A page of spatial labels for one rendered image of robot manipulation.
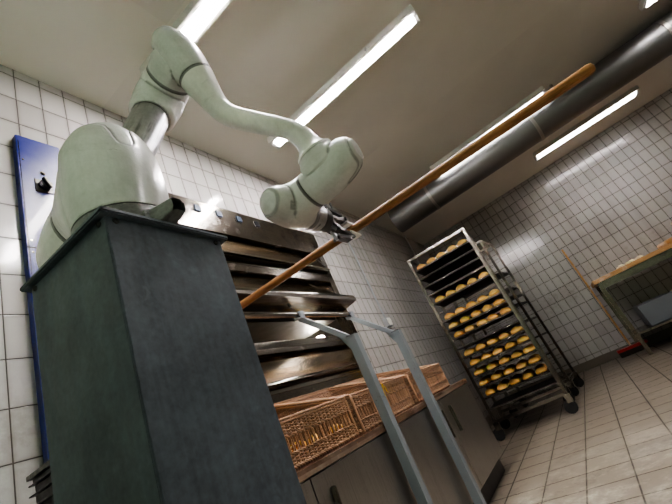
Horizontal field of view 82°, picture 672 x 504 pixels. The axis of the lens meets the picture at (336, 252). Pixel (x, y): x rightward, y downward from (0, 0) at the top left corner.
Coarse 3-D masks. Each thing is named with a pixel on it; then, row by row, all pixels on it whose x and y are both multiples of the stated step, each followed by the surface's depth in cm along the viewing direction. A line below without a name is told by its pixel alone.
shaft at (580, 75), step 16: (592, 64) 99; (576, 80) 101; (544, 96) 104; (528, 112) 106; (496, 128) 109; (480, 144) 111; (448, 160) 116; (432, 176) 118; (400, 192) 122; (384, 208) 125; (368, 224) 129; (320, 256) 137; (288, 272) 141; (272, 288) 146
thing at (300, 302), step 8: (240, 296) 196; (264, 296) 210; (272, 296) 215; (280, 296) 220; (288, 296) 226; (296, 296) 232; (304, 296) 239; (312, 296) 246; (320, 296) 254; (328, 296) 263; (336, 296) 272; (256, 304) 212; (264, 304) 218; (272, 304) 223; (280, 304) 229; (288, 304) 235; (296, 304) 241; (304, 304) 247; (312, 304) 254; (320, 304) 262; (328, 304) 270; (336, 304) 278; (344, 304) 287
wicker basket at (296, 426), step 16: (320, 400) 159; (336, 400) 148; (288, 416) 125; (304, 416) 131; (320, 416) 137; (336, 416) 143; (352, 416) 151; (288, 432) 122; (304, 432) 127; (320, 432) 157; (336, 432) 139; (352, 432) 146; (288, 448) 118; (304, 448) 123; (320, 448) 128; (304, 464) 119
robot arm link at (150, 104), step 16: (144, 80) 112; (144, 96) 110; (160, 96) 111; (176, 96) 115; (144, 112) 106; (160, 112) 110; (176, 112) 116; (128, 128) 100; (144, 128) 102; (160, 128) 108; (48, 224) 70; (48, 240) 70; (64, 240) 69; (48, 256) 72
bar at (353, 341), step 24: (264, 312) 164; (288, 312) 177; (312, 312) 193; (336, 312) 212; (360, 360) 162; (408, 360) 201; (384, 408) 154; (432, 408) 191; (408, 456) 147; (456, 456) 182; (408, 480) 145
